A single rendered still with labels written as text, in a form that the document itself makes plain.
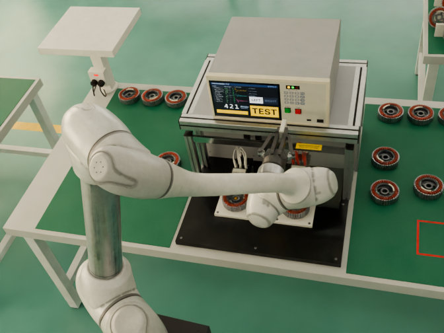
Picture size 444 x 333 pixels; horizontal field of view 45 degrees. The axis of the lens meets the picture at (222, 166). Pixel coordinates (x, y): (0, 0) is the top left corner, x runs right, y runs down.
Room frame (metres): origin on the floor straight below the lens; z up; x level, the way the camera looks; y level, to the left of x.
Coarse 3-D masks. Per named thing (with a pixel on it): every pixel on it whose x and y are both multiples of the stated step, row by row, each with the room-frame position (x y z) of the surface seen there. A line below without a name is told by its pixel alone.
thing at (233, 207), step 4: (224, 196) 1.42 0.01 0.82; (228, 196) 1.42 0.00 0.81; (232, 196) 1.44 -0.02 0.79; (236, 196) 1.42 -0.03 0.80; (240, 196) 1.43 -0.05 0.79; (244, 196) 1.40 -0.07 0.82; (224, 200) 1.40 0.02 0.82; (228, 200) 1.40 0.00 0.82; (232, 200) 1.41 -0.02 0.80; (236, 200) 1.40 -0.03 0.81; (244, 200) 1.38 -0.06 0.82; (224, 204) 1.39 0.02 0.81; (228, 204) 1.38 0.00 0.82; (232, 204) 1.37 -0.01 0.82; (236, 204) 1.37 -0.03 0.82; (240, 204) 1.36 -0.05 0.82; (244, 204) 1.36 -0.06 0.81; (228, 208) 1.37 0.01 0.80; (232, 208) 1.36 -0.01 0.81; (236, 208) 1.36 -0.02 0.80; (240, 208) 1.36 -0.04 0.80; (244, 208) 1.36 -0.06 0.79
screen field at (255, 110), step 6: (252, 108) 1.50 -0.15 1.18; (258, 108) 1.49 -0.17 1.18; (264, 108) 1.49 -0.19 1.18; (270, 108) 1.48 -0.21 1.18; (276, 108) 1.47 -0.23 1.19; (252, 114) 1.50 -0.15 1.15; (258, 114) 1.50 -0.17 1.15; (264, 114) 1.49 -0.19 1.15; (270, 114) 1.48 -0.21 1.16; (276, 114) 1.47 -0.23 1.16
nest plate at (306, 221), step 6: (312, 210) 1.30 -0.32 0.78; (282, 216) 1.30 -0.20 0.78; (306, 216) 1.28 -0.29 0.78; (312, 216) 1.27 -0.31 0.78; (276, 222) 1.28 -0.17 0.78; (282, 222) 1.27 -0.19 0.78; (288, 222) 1.26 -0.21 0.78; (294, 222) 1.26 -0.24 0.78; (300, 222) 1.25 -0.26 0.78; (306, 222) 1.25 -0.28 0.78; (312, 222) 1.24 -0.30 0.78
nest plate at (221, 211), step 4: (220, 196) 1.46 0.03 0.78; (220, 200) 1.44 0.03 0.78; (240, 200) 1.42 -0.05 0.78; (220, 204) 1.42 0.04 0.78; (216, 208) 1.40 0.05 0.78; (220, 208) 1.39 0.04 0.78; (224, 208) 1.39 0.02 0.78; (216, 212) 1.38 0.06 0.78; (220, 212) 1.37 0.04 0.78; (224, 212) 1.37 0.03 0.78; (228, 212) 1.37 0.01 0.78; (232, 212) 1.36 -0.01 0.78; (236, 212) 1.36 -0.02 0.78; (240, 212) 1.36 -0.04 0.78; (244, 212) 1.35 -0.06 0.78; (220, 216) 1.36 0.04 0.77; (224, 216) 1.36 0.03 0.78; (228, 216) 1.35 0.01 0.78; (232, 216) 1.34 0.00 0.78; (236, 216) 1.34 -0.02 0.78; (240, 216) 1.34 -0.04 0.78; (244, 216) 1.33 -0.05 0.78
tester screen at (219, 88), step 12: (216, 84) 1.55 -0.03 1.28; (228, 84) 1.53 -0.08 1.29; (240, 84) 1.52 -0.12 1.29; (216, 96) 1.55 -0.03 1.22; (228, 96) 1.54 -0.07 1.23; (240, 96) 1.52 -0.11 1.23; (264, 96) 1.49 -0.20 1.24; (276, 96) 1.47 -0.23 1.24; (216, 108) 1.56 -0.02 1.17; (228, 108) 1.54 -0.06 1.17; (240, 108) 1.52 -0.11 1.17
